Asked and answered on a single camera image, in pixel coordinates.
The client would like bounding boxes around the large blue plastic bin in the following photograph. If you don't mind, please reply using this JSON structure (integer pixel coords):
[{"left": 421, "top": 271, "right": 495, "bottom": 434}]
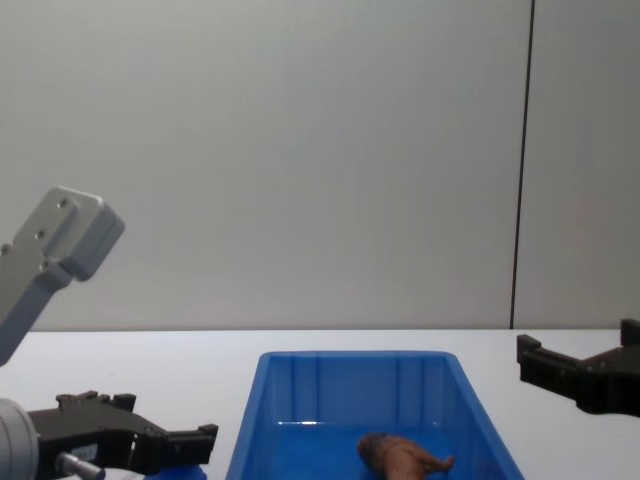
[{"left": 224, "top": 349, "right": 527, "bottom": 480}]

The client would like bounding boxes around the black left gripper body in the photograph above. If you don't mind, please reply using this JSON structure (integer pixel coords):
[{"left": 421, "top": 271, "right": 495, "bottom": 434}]
[{"left": 27, "top": 399, "right": 170, "bottom": 480}]

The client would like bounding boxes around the silver cable plug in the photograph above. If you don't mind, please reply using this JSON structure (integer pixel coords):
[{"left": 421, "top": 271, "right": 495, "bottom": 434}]
[{"left": 56, "top": 451, "right": 105, "bottom": 480}]

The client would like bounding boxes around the brown fish-shaped toy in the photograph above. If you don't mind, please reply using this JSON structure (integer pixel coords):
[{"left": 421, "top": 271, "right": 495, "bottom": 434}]
[{"left": 356, "top": 432, "right": 457, "bottom": 477}]

